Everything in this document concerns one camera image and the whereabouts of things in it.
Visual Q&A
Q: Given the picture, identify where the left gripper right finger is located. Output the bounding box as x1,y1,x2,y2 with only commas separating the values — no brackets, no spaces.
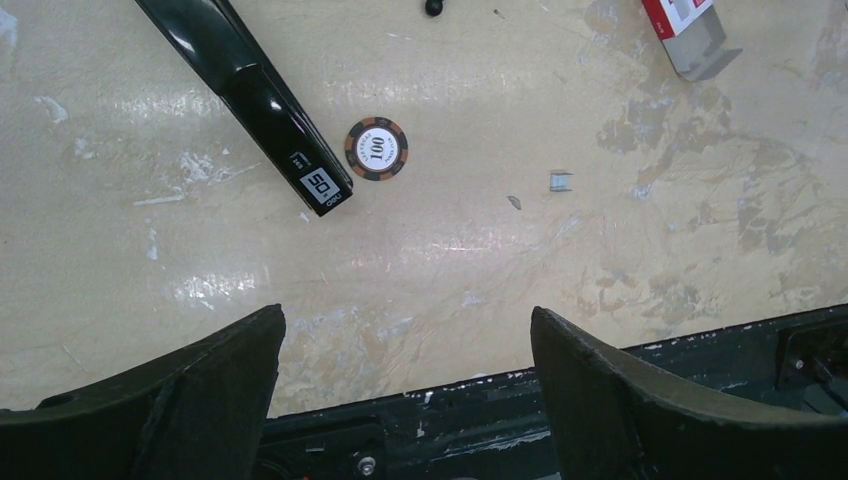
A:
531,305,847,479

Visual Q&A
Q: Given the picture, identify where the small black peg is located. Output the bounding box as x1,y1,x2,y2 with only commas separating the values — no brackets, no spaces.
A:
424,0,444,17

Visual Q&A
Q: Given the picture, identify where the red white staple box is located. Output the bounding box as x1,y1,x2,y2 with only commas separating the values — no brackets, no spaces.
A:
641,0,742,82

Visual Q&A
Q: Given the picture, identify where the small staple strip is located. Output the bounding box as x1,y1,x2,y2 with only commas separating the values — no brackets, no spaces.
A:
549,171,572,193

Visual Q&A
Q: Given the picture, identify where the brown poker chip front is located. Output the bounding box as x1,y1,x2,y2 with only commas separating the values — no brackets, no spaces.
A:
344,116,409,181

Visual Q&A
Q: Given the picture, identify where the black stapler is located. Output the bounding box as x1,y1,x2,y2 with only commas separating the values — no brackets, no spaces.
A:
137,0,353,216

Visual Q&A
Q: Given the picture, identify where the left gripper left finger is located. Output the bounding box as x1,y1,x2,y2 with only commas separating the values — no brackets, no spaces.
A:
1,304,286,479

